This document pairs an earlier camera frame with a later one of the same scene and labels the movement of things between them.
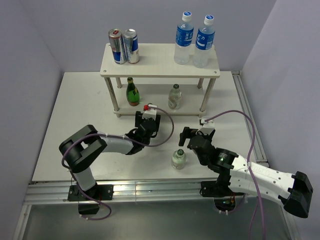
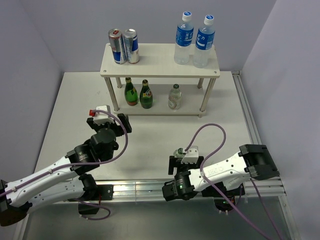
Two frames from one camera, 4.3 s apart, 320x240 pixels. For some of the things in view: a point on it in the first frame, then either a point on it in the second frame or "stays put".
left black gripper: (138, 118) -> (118, 128)
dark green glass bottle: (132, 93) stays put
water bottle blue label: (184, 37) stays put
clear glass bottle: (175, 98) stays put
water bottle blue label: (204, 43) stays put
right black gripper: (187, 133) -> (175, 161)
